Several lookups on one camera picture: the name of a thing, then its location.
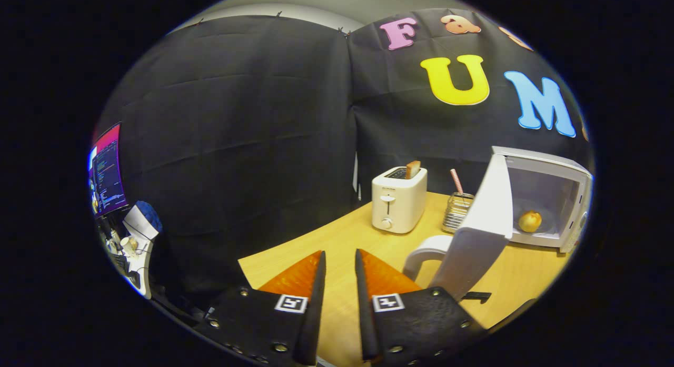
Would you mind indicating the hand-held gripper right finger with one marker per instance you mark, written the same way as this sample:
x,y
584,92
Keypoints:
x,y
366,325

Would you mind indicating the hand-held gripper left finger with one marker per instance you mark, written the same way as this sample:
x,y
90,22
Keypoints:
x,y
316,325

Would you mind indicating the white microwave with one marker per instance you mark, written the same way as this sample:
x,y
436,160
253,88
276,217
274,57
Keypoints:
x,y
484,225

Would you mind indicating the golden bread bun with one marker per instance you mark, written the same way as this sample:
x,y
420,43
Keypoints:
x,y
529,222

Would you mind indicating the white toaster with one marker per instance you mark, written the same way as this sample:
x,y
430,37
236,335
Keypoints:
x,y
397,204

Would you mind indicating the brown toast slice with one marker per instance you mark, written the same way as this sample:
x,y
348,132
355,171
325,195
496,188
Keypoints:
x,y
413,169

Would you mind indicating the black backdrop cloth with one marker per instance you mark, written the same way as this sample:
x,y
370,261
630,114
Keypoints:
x,y
237,146

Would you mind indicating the white and blue device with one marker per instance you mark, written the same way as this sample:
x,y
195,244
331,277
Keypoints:
x,y
141,225

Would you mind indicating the computer monitor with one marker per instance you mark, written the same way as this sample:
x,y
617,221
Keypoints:
x,y
108,172

